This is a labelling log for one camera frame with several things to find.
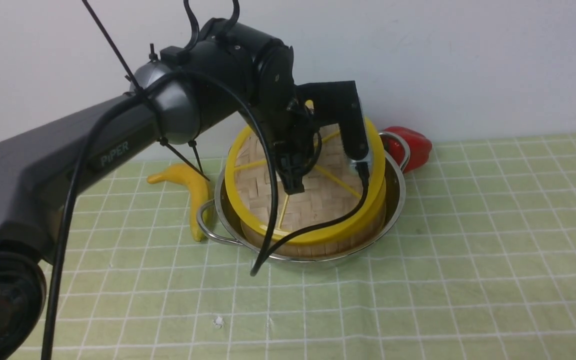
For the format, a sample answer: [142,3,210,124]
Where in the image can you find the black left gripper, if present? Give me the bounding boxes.
[263,89,318,195]

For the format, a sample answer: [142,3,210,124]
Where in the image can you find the yellow rimmed woven steamer lid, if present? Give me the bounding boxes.
[224,118,387,245]

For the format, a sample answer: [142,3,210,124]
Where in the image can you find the bamboo steamer with yellow rim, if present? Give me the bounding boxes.
[232,198,386,257]

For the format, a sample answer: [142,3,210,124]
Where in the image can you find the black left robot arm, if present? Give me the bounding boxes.
[0,16,323,360]

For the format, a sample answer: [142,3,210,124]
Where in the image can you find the stainless steel pot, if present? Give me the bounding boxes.
[195,130,410,264]

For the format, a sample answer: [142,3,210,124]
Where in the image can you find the yellow banana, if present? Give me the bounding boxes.
[146,163,212,242]

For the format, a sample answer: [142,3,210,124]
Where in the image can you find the red bell pepper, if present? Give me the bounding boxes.
[382,126,433,174]

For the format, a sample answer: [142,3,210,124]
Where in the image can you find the green checkered tablecloth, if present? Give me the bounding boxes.
[52,133,576,360]

